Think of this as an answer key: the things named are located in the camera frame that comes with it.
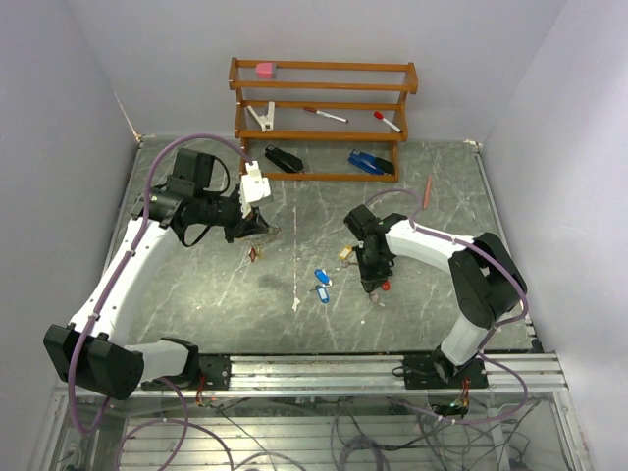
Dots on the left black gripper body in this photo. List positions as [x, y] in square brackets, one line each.
[235, 225]

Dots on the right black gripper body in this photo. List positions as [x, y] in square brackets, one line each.
[372, 267]

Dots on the black key tag key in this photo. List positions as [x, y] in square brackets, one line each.
[376, 299]

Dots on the yellow keyring with keys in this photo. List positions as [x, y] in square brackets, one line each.
[258, 243]

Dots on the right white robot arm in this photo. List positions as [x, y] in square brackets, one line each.
[486, 282]

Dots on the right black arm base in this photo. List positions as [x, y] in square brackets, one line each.
[424, 370]

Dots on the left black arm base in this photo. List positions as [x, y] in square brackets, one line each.
[207, 372]

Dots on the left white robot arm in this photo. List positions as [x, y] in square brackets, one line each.
[93, 351]

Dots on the yellow key tag key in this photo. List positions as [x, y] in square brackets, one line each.
[348, 257]

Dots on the blue key tag lower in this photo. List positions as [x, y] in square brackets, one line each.
[322, 293]

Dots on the blue key tag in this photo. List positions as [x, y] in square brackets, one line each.
[322, 293]
[323, 278]

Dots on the blue key tag upper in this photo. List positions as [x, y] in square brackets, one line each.
[323, 278]

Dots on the black stapler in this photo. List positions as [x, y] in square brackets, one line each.
[287, 162]

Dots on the orange pencil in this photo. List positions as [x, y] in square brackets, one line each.
[427, 192]

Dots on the blue stapler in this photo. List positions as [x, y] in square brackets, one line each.
[371, 164]

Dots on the white clip tool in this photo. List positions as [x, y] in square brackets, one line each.
[265, 121]

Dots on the wooden three-tier shelf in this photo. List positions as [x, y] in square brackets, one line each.
[350, 90]

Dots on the red cap marker left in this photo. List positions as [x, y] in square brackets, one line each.
[324, 114]

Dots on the red cap marker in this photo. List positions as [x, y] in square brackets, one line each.
[379, 116]
[324, 114]

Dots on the red cap marker right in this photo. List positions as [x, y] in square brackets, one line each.
[379, 116]

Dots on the pink eraser block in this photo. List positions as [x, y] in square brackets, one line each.
[265, 70]

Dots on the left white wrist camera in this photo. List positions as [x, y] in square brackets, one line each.
[254, 189]

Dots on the aluminium frame rail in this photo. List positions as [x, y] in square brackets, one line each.
[371, 374]

